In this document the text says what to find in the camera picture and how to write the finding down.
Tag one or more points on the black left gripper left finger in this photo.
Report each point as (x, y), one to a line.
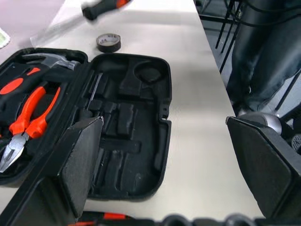
(77, 164)

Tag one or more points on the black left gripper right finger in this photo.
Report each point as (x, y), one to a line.
(265, 164)

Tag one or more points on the orange black utility knife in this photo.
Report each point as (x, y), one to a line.
(113, 215)

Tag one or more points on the black electrical tape roll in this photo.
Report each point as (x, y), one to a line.
(103, 48)

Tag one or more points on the black plastic tool case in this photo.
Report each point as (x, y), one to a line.
(131, 141)

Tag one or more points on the person's blue jeans leg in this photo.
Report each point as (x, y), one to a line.
(263, 70)

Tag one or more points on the light green cloth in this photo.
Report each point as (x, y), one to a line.
(2, 38)

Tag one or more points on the black metal rod frame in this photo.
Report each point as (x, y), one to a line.
(225, 23)

